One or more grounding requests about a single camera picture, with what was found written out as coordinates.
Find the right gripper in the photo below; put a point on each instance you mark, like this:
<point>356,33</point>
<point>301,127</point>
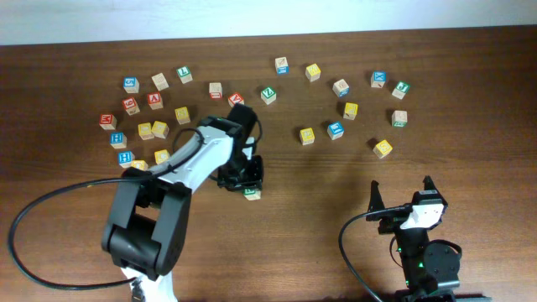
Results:
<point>389,223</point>

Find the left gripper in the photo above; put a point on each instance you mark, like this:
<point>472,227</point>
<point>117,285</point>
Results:
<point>247,180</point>

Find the green R block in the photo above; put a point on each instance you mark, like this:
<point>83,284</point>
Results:
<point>252,194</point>

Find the yellow s block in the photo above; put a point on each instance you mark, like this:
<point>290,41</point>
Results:
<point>182,115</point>
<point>382,149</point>

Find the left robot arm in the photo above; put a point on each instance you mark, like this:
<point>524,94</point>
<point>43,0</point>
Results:
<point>146,227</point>

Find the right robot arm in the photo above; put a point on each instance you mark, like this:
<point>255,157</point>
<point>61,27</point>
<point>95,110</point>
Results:
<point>430,266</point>

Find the yellow E block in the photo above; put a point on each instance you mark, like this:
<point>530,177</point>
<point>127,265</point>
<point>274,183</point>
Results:
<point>307,136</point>

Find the wooden block green edge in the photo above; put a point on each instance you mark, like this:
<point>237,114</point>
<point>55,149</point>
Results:
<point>399,119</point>

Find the tilted red A block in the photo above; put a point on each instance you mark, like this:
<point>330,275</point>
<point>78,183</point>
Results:
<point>234,99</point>

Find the green Z block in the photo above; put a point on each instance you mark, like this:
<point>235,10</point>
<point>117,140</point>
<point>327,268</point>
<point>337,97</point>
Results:
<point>268,95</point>

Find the yellow C block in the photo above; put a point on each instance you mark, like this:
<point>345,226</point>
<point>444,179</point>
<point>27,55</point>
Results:
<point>161,156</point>

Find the wooden block red edge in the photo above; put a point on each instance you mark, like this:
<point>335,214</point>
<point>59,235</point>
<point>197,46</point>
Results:
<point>215,90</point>

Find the blue E block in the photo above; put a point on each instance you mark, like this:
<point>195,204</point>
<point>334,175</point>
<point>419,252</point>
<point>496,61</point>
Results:
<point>335,130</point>

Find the yellow G block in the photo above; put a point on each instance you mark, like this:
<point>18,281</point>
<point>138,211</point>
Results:
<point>160,129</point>

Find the yellow block right middle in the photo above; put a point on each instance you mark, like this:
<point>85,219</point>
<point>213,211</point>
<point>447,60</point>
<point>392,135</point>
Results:
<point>350,111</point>

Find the yellow Q block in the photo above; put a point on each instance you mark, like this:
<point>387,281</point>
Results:
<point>140,164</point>

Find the green J block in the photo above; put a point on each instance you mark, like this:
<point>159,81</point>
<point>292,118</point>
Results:
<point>400,90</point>

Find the yellow O block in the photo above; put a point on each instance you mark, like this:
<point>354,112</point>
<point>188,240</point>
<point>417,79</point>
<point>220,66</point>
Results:
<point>145,131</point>

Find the wooden block blue edge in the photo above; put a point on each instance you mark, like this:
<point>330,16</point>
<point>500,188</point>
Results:
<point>281,65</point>

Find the green L block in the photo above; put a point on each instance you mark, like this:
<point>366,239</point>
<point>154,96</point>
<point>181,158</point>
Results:
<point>184,74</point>

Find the blue X block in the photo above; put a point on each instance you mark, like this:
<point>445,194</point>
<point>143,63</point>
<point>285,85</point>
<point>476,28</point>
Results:
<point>378,79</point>

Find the lower blue H block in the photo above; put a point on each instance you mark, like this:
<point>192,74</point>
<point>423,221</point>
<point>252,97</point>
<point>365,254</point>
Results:
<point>125,159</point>

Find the blue h block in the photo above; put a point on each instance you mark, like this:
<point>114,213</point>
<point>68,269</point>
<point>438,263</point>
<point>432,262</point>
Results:
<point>125,159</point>
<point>118,140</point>

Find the wooden block blue side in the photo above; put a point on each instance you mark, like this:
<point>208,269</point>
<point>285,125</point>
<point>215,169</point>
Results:
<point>341,88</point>

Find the top yellow block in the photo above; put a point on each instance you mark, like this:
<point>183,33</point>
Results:
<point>313,72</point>

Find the plain wooden block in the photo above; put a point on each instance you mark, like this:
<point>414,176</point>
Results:
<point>160,81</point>

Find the upper blue H block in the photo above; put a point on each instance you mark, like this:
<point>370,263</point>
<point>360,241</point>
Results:
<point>118,140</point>

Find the red 9 block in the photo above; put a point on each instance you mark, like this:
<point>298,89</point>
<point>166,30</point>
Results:
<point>130,106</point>

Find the blue G block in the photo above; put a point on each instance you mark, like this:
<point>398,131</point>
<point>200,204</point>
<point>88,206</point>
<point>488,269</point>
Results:
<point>131,85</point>

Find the red M block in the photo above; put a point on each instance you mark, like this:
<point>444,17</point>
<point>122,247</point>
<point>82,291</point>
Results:
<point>108,121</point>

